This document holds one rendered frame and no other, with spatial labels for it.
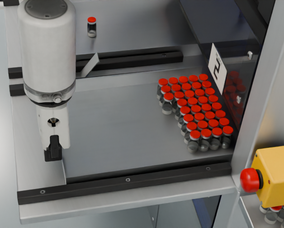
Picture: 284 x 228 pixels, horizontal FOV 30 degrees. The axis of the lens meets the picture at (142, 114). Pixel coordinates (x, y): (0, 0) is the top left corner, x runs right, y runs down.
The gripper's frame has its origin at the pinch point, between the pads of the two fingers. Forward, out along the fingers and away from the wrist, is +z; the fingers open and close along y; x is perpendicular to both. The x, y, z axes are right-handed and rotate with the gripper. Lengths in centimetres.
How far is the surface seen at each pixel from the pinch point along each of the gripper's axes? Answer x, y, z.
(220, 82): -32.4, 4.0, -10.0
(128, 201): -12.4, -10.8, 3.8
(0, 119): 14, 101, 93
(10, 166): 11, 75, 93
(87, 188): -5.4, -8.1, 2.0
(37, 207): 3.7, -9.1, 4.2
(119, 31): -20.3, 39.5, 3.4
